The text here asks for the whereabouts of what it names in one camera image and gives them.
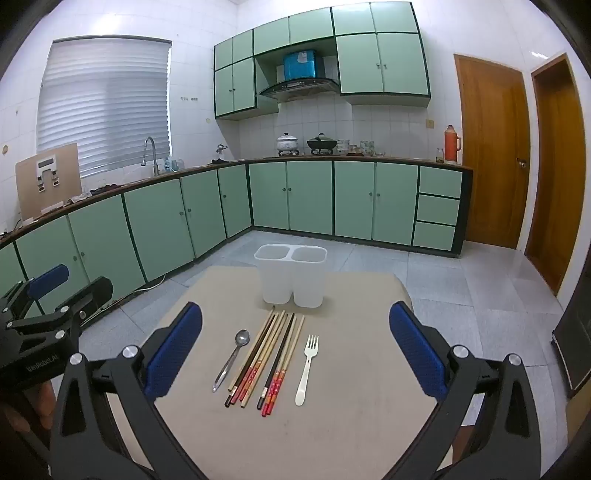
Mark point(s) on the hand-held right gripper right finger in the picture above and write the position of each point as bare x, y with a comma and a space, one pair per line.
415, 350

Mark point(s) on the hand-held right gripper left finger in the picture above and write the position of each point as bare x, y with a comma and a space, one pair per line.
178, 346

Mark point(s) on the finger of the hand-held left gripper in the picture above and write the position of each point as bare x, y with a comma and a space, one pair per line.
46, 278
94, 293

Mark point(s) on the metal spoon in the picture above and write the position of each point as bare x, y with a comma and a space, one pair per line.
242, 338

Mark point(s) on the black chopstick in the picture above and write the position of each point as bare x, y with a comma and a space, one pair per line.
276, 360
246, 369

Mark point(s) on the plain wooden chopstick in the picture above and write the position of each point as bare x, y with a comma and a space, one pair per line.
265, 360

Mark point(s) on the white plastic fork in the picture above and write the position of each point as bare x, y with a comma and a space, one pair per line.
302, 387

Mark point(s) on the white double utensil holder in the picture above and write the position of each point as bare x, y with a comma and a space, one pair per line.
277, 277

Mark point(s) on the person's left hand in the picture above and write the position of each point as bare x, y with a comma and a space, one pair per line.
32, 410

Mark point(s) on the white cloth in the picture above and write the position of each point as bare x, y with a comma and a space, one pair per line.
79, 197

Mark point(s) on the brown cardboard panel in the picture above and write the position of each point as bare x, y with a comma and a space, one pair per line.
27, 184

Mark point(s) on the dark cloth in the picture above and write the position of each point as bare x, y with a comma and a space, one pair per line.
106, 188

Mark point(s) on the metal kitchen faucet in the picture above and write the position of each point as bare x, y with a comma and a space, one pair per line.
155, 161

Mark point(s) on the bottles beside sink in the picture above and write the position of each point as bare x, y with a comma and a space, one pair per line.
173, 164

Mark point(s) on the black appliance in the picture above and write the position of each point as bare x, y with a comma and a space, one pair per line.
577, 350

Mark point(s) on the white window blind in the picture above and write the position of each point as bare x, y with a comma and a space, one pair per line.
101, 106

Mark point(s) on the green base kitchen cabinets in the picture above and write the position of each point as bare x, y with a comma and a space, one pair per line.
300, 198

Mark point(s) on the small glass bottle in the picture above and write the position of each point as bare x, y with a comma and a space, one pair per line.
439, 156

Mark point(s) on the orange thermos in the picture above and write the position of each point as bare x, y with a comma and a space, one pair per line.
451, 145

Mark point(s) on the glass jar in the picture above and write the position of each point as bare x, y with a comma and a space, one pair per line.
366, 147

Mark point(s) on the stack of bowls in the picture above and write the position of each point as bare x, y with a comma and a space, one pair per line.
342, 146

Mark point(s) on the black wok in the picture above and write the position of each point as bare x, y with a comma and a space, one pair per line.
322, 143

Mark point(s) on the white cooking pot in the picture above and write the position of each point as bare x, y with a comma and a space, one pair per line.
287, 143

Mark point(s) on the black range hood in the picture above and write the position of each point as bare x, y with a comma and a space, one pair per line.
300, 86

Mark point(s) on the blue box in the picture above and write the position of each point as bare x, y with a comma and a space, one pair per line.
300, 64

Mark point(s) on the green upper wall cabinets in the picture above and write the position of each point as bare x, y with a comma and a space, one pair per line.
383, 60

